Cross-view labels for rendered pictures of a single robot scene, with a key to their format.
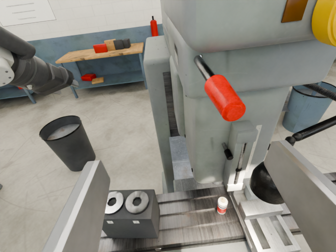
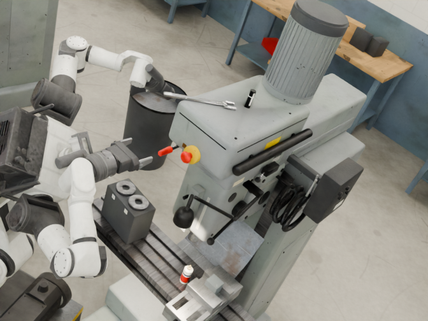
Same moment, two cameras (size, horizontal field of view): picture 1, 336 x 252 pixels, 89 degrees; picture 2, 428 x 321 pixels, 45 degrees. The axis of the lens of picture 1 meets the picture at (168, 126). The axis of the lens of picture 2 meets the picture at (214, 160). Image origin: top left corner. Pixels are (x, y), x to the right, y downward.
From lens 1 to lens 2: 1.65 m
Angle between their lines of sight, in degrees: 23
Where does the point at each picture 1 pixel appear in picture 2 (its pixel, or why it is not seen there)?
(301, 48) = not seen: hidden behind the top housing
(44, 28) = not seen: outside the picture
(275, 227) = (195, 311)
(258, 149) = (206, 215)
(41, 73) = (156, 88)
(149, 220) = (132, 217)
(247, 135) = (193, 191)
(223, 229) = (168, 286)
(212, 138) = (188, 185)
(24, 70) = (150, 85)
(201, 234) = (153, 272)
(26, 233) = not seen: hidden behind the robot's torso
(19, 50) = (155, 78)
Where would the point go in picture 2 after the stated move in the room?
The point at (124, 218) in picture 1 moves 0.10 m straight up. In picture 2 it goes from (121, 202) to (126, 185)
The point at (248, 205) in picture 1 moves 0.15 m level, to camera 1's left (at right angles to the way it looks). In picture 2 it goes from (197, 283) to (172, 260)
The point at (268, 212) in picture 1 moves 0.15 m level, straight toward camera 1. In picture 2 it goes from (202, 299) to (167, 291)
